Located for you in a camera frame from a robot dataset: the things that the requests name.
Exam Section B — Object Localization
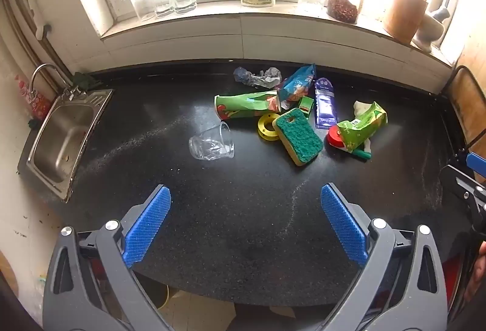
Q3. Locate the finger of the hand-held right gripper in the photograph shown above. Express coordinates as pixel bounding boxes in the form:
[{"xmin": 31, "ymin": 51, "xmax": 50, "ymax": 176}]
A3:
[
  {"xmin": 466, "ymin": 152, "xmax": 486, "ymax": 179},
  {"xmin": 440, "ymin": 163, "xmax": 486, "ymax": 236}
]

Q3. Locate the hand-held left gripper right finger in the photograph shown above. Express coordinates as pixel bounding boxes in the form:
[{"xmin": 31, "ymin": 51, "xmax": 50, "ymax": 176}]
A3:
[{"xmin": 311, "ymin": 183, "xmax": 449, "ymax": 331}]

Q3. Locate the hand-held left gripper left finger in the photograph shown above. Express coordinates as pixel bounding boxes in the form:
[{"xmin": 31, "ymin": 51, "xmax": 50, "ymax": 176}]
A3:
[{"xmin": 43, "ymin": 184, "xmax": 179, "ymax": 331}]

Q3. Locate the white tissue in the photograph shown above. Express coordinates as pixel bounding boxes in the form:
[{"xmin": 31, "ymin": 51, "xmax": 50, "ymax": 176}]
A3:
[{"xmin": 352, "ymin": 100, "xmax": 376, "ymax": 154}]

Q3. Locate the person's right hand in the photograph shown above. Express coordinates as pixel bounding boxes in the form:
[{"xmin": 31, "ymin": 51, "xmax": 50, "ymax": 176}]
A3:
[{"xmin": 465, "ymin": 240, "xmax": 486, "ymax": 301}]

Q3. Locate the green yellow sponge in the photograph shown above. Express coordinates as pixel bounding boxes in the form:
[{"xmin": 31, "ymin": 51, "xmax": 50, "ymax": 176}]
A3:
[{"xmin": 274, "ymin": 108, "xmax": 324, "ymax": 167}]

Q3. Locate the green tissue packet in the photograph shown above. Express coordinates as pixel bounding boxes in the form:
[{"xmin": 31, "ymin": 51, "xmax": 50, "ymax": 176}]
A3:
[{"xmin": 337, "ymin": 102, "xmax": 388, "ymax": 149}]

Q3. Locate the clear plastic cup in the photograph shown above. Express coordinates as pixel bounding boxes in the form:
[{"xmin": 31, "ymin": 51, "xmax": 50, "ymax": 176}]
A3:
[{"xmin": 189, "ymin": 121, "xmax": 236, "ymax": 161}]

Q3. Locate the purple chocolate wrapper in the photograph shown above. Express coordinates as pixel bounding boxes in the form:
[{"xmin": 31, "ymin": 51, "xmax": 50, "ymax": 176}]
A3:
[{"xmin": 314, "ymin": 78, "xmax": 338, "ymax": 130}]

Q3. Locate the steel sink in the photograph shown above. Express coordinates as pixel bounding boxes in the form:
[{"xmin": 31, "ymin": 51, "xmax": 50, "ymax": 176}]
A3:
[{"xmin": 26, "ymin": 88, "xmax": 115, "ymax": 203}]

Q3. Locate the white mortar with pestle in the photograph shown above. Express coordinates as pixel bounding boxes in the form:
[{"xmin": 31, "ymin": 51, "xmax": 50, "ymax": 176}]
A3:
[{"xmin": 412, "ymin": 6, "xmax": 451, "ymax": 53}]

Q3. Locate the blue snack bag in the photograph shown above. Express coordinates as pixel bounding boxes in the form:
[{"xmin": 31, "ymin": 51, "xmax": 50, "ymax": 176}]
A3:
[{"xmin": 276, "ymin": 64, "xmax": 317, "ymax": 112}]

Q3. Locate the green printed paper packet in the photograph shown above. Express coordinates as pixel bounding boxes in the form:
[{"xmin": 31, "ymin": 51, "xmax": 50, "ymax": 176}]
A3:
[{"xmin": 214, "ymin": 90, "xmax": 282, "ymax": 119}]

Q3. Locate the dark green cloth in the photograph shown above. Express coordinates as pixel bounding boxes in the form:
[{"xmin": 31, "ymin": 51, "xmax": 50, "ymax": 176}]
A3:
[{"xmin": 72, "ymin": 71, "xmax": 102, "ymax": 90}]

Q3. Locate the wooden utensil holder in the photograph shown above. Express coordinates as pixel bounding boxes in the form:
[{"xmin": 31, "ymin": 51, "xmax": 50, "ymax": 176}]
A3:
[{"xmin": 382, "ymin": 0, "xmax": 430, "ymax": 45}]

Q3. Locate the crumpled grey plastic wrapper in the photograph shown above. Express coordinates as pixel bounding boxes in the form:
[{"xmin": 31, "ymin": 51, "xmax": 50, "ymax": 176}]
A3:
[{"xmin": 233, "ymin": 67, "xmax": 282, "ymax": 89}]

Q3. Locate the red patterned bottle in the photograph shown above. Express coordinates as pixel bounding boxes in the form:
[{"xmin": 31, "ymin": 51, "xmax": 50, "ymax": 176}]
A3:
[{"xmin": 14, "ymin": 73, "xmax": 52, "ymax": 121}]

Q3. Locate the steel faucet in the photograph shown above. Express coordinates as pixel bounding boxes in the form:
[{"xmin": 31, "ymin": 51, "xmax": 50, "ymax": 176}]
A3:
[{"xmin": 29, "ymin": 64, "xmax": 81, "ymax": 100}]

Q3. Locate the jar of brown nuts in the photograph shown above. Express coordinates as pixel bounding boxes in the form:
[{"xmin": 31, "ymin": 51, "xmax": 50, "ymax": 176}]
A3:
[{"xmin": 327, "ymin": 0, "xmax": 359, "ymax": 25}]

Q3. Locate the clear drinking glass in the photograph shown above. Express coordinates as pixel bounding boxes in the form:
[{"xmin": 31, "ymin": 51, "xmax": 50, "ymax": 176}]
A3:
[
  {"xmin": 131, "ymin": 0, "xmax": 157, "ymax": 21},
  {"xmin": 174, "ymin": 0, "xmax": 197, "ymax": 15},
  {"xmin": 154, "ymin": 0, "xmax": 176, "ymax": 19}
]

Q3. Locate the yellow tape ring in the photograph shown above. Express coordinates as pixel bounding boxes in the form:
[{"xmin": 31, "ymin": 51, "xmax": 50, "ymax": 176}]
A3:
[{"xmin": 257, "ymin": 113, "xmax": 281, "ymax": 140}]

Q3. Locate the wall pipe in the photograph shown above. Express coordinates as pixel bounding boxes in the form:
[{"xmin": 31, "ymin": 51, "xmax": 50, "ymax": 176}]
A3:
[{"xmin": 2, "ymin": 0, "xmax": 74, "ymax": 79}]

